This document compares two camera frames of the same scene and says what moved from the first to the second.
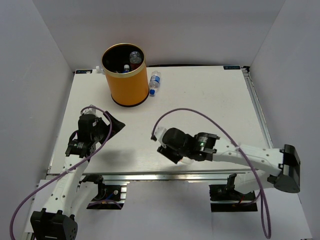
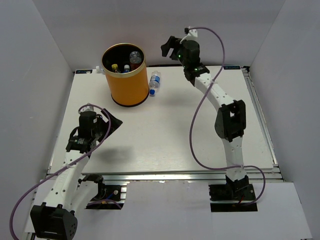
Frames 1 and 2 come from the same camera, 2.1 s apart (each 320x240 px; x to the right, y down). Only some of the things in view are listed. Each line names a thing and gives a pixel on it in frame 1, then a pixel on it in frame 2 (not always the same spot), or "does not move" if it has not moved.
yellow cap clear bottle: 186,160 → 114,67
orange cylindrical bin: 128,89 does not move
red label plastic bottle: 135,60 does not move
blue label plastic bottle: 154,82 does not move
